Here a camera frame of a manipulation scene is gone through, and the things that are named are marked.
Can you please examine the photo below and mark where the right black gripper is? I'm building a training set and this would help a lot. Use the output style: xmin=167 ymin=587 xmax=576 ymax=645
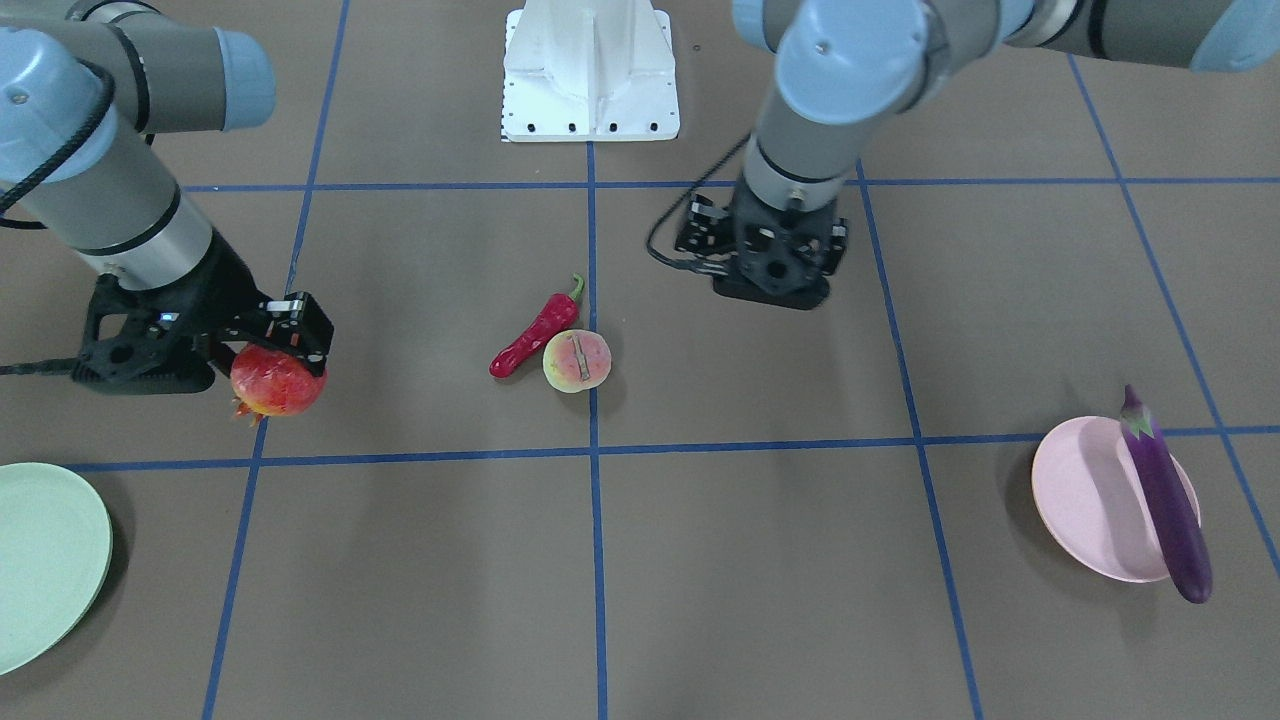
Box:
xmin=150 ymin=231 xmax=334 ymax=377

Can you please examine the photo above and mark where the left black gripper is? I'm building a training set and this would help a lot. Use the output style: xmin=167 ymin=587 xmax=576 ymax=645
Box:
xmin=712 ymin=181 xmax=851 ymax=311

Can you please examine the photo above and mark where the red pomegranate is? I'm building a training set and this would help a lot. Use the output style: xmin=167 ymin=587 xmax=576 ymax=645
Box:
xmin=230 ymin=345 xmax=328 ymax=424

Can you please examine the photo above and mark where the red chili pepper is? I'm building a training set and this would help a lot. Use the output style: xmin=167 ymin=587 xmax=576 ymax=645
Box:
xmin=488 ymin=273 xmax=586 ymax=379

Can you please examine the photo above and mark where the purple eggplant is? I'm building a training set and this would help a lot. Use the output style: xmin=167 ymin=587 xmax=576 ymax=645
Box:
xmin=1119 ymin=384 xmax=1213 ymax=603

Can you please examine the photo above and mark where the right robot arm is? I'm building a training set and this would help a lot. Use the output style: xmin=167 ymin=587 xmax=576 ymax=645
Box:
xmin=3 ymin=1 xmax=333 ymax=395

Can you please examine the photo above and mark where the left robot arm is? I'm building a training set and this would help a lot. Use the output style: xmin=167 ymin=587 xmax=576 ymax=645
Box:
xmin=709 ymin=1 xmax=1279 ymax=310

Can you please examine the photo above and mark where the peach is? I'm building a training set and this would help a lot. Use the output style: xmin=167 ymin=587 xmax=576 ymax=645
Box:
xmin=541 ymin=329 xmax=613 ymax=395

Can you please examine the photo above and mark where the green plate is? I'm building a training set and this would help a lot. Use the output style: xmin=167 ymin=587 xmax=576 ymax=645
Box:
xmin=1 ymin=462 xmax=114 ymax=674

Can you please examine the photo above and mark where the pink plate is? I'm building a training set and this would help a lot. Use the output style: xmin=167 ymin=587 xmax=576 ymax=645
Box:
xmin=1030 ymin=416 xmax=1170 ymax=583

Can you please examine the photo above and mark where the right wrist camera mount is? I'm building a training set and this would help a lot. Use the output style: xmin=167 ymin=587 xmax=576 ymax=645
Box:
xmin=70 ymin=273 xmax=215 ymax=396

